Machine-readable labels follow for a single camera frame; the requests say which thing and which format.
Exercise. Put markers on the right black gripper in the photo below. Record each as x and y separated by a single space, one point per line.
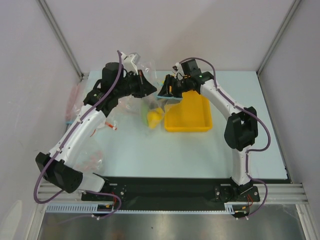
173 85

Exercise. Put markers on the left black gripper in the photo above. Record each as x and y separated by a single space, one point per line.
144 88

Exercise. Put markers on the green toy cucumber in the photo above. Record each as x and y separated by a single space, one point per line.
144 110

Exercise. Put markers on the clear blue-zipper bag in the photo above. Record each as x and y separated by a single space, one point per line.
132 105

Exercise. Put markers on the yellow toy pear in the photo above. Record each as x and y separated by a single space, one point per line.
154 117

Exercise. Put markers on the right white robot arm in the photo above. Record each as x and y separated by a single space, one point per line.
241 124

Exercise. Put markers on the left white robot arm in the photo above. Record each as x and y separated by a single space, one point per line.
58 166

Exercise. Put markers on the pile of spare zip bags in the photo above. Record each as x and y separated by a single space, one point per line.
85 152

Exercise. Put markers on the yellow plastic tray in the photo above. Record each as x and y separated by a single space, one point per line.
192 114

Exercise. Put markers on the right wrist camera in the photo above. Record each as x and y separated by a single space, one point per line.
176 69

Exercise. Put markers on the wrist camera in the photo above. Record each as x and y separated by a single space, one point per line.
176 69
130 62

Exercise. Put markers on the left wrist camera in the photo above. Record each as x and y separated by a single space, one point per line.
130 62

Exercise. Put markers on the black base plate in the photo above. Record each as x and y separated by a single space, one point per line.
153 184

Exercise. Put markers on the white slotted cable duct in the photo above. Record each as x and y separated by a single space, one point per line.
106 208

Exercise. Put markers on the aluminium frame rail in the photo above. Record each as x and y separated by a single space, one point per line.
275 194

